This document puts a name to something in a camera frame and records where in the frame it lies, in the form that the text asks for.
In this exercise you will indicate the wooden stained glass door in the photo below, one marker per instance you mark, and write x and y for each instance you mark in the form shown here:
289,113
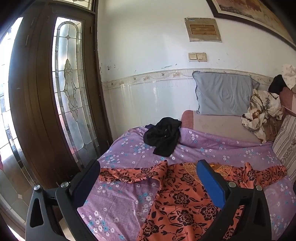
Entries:
37,92

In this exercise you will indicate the framed wall picture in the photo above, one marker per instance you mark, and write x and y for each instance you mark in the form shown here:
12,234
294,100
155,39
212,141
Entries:
249,9

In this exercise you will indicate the grey pillow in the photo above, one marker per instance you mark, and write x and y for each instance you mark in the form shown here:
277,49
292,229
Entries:
223,92

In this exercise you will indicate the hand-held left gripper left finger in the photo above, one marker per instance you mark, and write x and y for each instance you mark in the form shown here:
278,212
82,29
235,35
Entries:
87,183

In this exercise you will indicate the orange black floral garment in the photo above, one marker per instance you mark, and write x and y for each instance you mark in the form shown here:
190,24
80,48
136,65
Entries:
178,197

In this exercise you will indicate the white patterned cloth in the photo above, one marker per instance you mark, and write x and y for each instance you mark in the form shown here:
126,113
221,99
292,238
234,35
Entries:
289,75

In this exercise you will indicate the black cloth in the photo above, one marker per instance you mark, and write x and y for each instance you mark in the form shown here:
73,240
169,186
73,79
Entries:
277,84

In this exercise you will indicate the framed wall plaque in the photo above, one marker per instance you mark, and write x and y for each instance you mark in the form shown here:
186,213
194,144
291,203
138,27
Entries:
203,29

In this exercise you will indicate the purple floral bedsheet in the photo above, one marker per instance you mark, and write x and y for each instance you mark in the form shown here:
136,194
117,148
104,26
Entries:
129,197

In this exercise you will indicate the beige light switch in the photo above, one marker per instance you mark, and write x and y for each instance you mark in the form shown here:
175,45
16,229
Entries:
197,57

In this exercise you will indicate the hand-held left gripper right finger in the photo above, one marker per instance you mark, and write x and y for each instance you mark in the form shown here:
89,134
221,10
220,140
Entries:
211,183

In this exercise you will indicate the striped floral pillow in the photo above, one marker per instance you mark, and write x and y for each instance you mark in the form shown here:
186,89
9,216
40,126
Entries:
285,141

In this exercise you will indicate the cream brown floral cloth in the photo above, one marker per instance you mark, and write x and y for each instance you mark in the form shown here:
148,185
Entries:
261,111

